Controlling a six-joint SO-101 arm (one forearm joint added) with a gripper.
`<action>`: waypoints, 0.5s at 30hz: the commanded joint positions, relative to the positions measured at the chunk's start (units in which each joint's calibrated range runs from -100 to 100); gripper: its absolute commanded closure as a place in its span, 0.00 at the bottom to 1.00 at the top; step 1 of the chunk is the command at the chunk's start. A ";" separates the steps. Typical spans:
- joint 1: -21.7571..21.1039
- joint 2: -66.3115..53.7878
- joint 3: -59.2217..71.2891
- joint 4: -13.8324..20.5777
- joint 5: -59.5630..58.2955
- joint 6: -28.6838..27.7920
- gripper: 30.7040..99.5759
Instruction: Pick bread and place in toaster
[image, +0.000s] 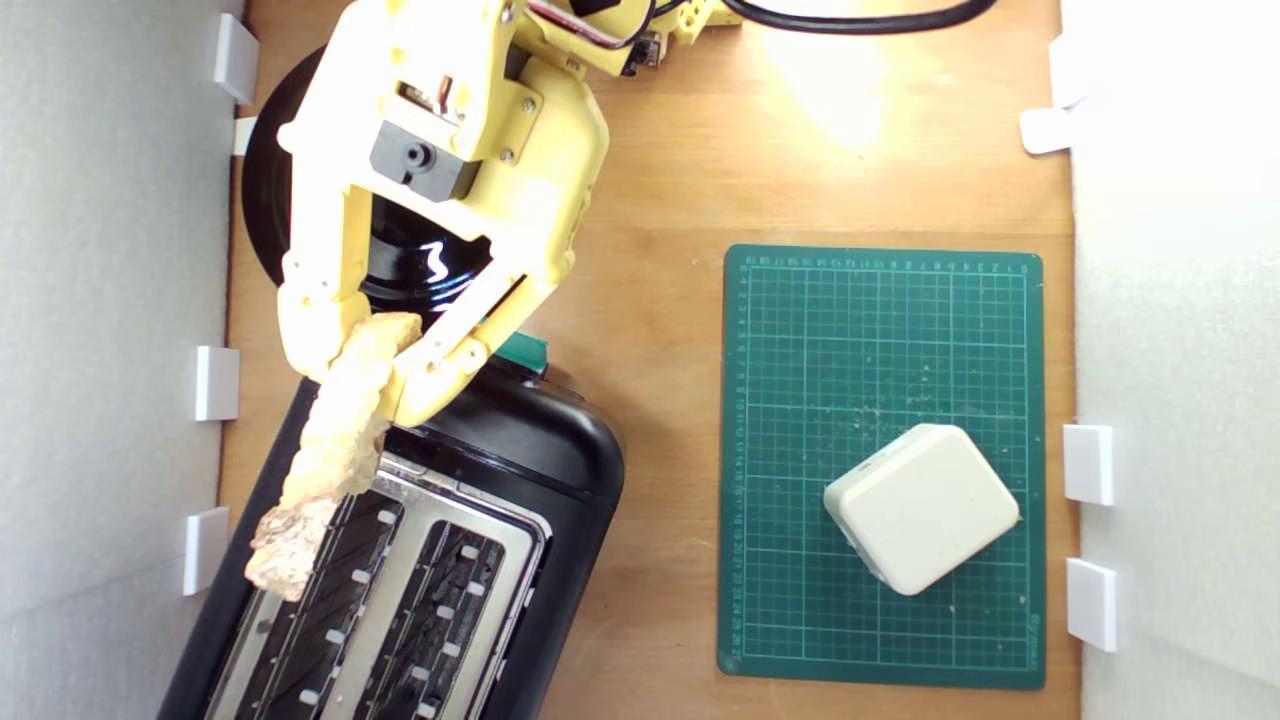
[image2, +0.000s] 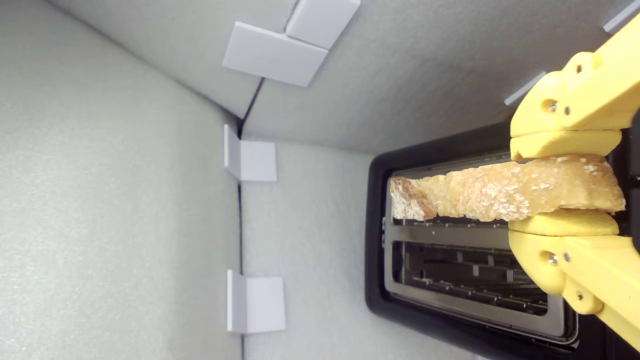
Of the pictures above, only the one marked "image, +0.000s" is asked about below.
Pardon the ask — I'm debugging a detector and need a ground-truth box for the brown bread slice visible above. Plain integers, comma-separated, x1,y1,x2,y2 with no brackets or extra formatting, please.
245,312,423,603

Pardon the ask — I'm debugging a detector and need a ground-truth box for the green toaster lever knob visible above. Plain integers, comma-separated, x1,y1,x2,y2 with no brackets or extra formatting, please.
495,333,550,379

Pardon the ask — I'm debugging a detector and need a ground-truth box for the black two-slot toaster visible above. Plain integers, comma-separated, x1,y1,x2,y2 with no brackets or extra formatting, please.
155,360,626,720

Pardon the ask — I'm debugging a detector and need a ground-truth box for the black round plate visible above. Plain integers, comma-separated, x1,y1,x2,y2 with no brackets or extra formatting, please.
240,45,498,331

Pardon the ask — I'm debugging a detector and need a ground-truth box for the green cutting mat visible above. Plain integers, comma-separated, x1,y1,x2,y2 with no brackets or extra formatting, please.
717,243,1047,691

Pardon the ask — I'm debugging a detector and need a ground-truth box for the white rounded block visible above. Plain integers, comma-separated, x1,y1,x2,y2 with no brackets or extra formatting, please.
823,422,1021,597

